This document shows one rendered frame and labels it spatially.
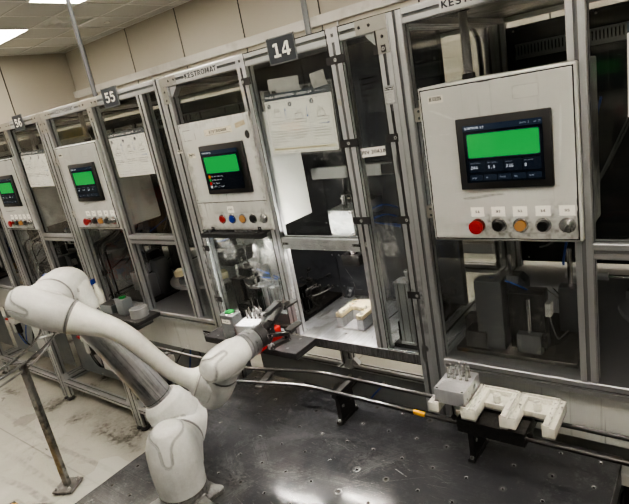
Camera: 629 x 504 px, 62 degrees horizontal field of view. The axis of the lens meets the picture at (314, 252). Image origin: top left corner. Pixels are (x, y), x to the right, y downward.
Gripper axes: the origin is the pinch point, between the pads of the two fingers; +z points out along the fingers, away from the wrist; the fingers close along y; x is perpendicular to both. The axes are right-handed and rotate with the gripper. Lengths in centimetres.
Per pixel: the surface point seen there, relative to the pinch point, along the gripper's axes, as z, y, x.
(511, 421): 0, -25, -74
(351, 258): 39.4, 6.8, -1.1
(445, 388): 2, -20, -54
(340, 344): 21.4, -22.8, -1.6
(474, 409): 1, -24, -63
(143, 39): 380, 196, 537
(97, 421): 14, -112, 217
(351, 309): 39.3, -16.2, 3.4
